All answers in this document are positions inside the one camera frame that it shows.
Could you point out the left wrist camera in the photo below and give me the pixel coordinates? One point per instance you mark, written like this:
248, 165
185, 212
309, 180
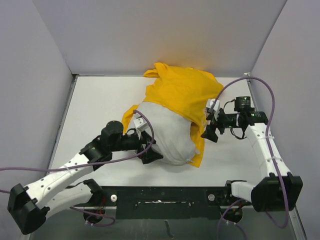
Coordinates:
140, 123

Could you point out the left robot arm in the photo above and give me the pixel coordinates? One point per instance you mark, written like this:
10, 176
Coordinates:
31, 205

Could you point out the yellow printed pillowcase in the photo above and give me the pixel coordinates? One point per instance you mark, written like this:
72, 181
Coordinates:
183, 90

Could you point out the white pillow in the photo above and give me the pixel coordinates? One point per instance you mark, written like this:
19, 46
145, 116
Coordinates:
176, 137

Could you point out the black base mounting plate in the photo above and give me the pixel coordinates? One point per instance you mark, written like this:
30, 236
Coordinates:
162, 203

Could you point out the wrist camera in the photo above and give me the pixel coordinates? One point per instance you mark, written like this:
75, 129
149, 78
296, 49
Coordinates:
140, 123
212, 109

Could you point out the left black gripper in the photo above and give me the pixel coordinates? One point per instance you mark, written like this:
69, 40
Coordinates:
143, 138

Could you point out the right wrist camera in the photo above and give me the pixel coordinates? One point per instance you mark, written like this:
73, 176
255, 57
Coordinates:
212, 109

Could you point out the aluminium frame rail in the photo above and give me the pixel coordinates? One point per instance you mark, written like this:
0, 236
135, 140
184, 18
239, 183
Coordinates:
97, 101

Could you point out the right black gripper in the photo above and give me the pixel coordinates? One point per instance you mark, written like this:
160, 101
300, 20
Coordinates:
210, 132

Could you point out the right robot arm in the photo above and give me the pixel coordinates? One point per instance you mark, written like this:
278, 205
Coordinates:
278, 190

